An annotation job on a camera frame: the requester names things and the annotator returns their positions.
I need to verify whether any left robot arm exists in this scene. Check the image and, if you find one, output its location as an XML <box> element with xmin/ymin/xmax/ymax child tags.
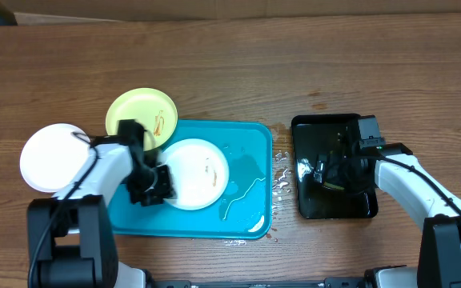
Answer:
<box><xmin>26</xmin><ymin>119</ymin><xmax>175</xmax><ymax>288</ymax></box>

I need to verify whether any green yellow sponge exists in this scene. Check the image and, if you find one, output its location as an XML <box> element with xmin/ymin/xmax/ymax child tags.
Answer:
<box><xmin>323</xmin><ymin>182</ymin><xmax>346</xmax><ymax>191</ymax></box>

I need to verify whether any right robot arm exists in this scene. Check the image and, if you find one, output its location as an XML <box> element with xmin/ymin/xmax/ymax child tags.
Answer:
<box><xmin>313</xmin><ymin>116</ymin><xmax>461</xmax><ymax>288</ymax></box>

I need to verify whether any black plastic tray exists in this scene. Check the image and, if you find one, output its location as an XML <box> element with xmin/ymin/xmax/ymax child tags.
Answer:
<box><xmin>291</xmin><ymin>114</ymin><xmax>379</xmax><ymax>219</ymax></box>

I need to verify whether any white plate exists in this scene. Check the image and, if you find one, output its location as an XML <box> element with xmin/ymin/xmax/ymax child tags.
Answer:
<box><xmin>19</xmin><ymin>123</ymin><xmax>89</xmax><ymax>193</ymax></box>
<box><xmin>161</xmin><ymin>138</ymin><xmax>230</xmax><ymax>210</ymax></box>

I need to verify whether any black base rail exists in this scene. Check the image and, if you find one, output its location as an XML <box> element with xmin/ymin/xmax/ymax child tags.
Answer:
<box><xmin>146</xmin><ymin>277</ymin><xmax>374</xmax><ymax>288</ymax></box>

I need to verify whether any blue plastic tray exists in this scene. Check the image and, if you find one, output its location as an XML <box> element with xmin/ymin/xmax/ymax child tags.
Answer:
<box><xmin>108</xmin><ymin>120</ymin><xmax>272</xmax><ymax>239</ymax></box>

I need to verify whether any yellow-green plate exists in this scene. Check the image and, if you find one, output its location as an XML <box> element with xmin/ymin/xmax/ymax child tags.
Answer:
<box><xmin>105</xmin><ymin>88</ymin><xmax>178</xmax><ymax>151</ymax></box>

